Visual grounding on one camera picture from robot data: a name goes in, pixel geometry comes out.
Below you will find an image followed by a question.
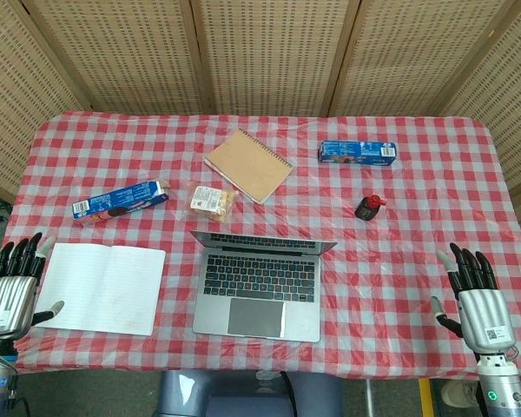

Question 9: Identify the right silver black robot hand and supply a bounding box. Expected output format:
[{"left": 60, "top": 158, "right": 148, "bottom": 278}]
[{"left": 430, "top": 242, "right": 516, "bottom": 354}]

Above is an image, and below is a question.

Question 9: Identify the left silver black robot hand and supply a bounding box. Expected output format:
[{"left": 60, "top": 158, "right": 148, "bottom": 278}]
[{"left": 0, "top": 232, "right": 65, "bottom": 341}]

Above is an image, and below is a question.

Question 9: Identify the silver laptop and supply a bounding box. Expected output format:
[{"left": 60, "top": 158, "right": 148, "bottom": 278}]
[{"left": 189, "top": 229, "right": 339, "bottom": 344}]

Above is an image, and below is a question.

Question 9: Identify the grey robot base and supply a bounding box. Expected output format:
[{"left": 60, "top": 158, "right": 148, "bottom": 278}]
[{"left": 155, "top": 369, "right": 345, "bottom": 417}]

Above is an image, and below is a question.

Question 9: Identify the white shoe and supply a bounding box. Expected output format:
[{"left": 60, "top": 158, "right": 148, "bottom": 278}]
[{"left": 440, "top": 378, "right": 479, "bottom": 408}]

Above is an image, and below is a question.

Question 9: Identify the open white lined notebook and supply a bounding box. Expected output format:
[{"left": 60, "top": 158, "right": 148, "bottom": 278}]
[{"left": 33, "top": 242, "right": 167, "bottom": 337}]

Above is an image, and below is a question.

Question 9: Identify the red white checkered tablecloth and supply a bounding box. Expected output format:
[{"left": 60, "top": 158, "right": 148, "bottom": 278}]
[{"left": 0, "top": 110, "right": 521, "bottom": 382}]

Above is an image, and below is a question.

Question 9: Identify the dark bottle with red cap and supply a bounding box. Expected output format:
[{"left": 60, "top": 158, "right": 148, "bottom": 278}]
[{"left": 354, "top": 194, "right": 387, "bottom": 221}]

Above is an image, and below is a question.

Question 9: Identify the closed blue cookie box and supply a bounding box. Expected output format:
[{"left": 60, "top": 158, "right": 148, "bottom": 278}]
[{"left": 317, "top": 139, "right": 398, "bottom": 168}]

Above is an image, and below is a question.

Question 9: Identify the clear bag of snacks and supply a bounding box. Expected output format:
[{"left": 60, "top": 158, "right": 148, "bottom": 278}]
[{"left": 182, "top": 182, "right": 241, "bottom": 223}]

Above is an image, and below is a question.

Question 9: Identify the brown spiral notebook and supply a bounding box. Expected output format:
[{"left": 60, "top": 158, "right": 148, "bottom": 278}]
[{"left": 203, "top": 128, "right": 294, "bottom": 205}]

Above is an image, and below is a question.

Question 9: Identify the woven bamboo folding screen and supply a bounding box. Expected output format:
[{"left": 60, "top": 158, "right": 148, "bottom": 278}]
[{"left": 0, "top": 0, "right": 521, "bottom": 205}]

